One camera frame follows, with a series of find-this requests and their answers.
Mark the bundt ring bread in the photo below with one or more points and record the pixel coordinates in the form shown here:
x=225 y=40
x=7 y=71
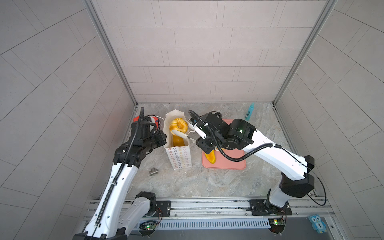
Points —
x=179 y=124

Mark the pink tray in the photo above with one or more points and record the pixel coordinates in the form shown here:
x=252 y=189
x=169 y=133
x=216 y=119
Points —
x=223 y=163

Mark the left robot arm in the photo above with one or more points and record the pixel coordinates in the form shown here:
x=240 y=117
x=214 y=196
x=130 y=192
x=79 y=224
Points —
x=120 y=180

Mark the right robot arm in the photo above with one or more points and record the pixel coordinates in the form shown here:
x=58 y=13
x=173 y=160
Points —
x=239 y=140

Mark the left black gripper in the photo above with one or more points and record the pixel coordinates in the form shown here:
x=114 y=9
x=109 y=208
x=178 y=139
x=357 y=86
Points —
x=158 y=134

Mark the teal bottle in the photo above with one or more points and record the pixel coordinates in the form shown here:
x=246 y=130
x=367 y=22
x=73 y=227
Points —
x=249 y=112

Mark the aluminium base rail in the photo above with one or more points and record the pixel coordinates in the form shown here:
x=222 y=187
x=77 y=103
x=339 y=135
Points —
x=215 y=214

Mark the long baguette bread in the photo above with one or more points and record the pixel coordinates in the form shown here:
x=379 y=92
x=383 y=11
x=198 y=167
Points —
x=178 y=141

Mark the small metal fitting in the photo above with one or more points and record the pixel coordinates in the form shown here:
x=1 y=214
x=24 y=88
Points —
x=153 y=171

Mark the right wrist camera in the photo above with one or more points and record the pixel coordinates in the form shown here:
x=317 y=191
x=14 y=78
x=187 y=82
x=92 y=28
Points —
x=194 y=126

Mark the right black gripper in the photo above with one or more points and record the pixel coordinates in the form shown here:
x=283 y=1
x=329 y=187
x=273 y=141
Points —
x=202 y=145

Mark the orange oval bread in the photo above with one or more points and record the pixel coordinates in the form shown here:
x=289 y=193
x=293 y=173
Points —
x=211 y=157

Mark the blue owl number tag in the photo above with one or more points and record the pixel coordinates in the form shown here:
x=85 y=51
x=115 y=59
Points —
x=317 y=224

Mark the white paper bag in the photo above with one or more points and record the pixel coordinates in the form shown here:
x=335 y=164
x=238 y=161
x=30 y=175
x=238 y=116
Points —
x=180 y=157

